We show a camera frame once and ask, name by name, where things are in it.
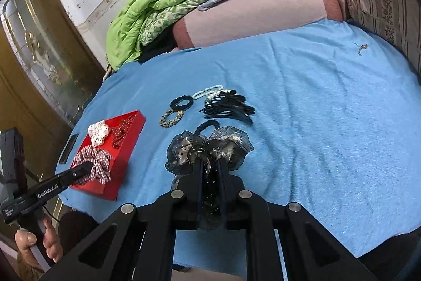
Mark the bright green jacket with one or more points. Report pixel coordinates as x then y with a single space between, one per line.
138 14

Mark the white dotted scrunchie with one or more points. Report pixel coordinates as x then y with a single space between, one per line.
98 132

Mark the wooden door with glass panel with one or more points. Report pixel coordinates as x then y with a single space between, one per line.
36 63

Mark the red box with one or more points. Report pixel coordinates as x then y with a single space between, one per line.
121 152

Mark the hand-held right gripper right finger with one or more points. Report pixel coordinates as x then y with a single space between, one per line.
224 177

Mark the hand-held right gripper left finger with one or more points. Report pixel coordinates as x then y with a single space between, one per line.
197 175

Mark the black sheer bow hair accessory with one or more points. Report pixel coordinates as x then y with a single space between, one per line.
184 149

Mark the person's left hand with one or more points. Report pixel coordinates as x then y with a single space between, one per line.
52 243

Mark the small metal trinket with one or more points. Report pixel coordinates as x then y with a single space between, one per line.
361 48

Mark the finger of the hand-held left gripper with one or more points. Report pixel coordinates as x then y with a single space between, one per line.
79 171

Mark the pink bolster cushion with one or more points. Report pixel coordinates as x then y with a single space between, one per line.
256 14

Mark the red white plaid scrunchie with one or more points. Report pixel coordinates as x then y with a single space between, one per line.
98 162

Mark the black phone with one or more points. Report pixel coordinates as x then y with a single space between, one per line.
69 148

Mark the black scrunchie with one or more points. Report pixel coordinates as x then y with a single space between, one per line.
179 102

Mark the blue blanket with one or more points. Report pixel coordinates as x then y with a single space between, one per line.
296 136

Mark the red dotted scrunchie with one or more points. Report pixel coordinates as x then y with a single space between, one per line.
120 133

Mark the pile of black hair clips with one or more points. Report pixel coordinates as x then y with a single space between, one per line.
230 107

